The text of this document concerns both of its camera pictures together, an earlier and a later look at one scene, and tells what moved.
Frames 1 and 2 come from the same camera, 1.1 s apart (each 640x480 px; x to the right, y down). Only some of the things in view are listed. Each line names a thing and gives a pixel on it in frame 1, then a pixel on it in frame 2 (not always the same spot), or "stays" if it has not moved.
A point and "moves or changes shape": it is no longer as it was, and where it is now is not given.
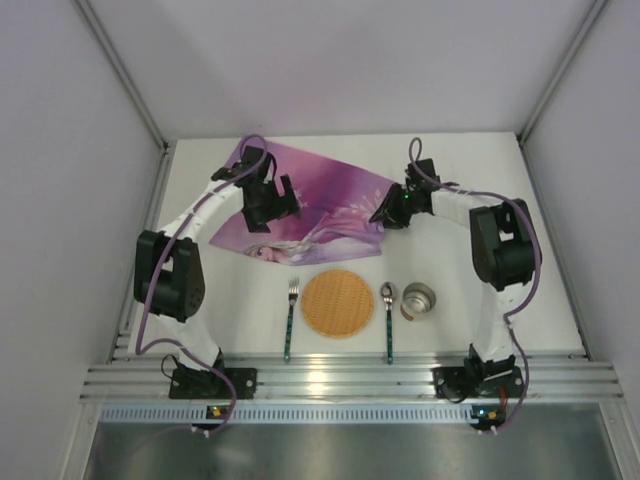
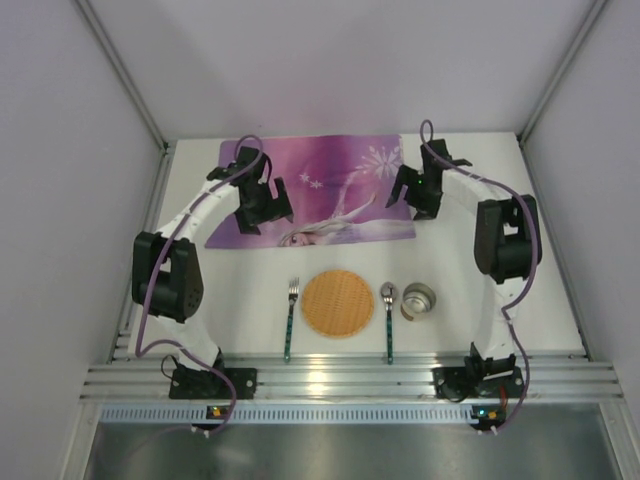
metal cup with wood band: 417,298 stays
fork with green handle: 293,291 stays
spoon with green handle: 388,294 stays
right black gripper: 396,205 → 413,195
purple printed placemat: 337,205 moves or changes shape
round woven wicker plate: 337,304 stays
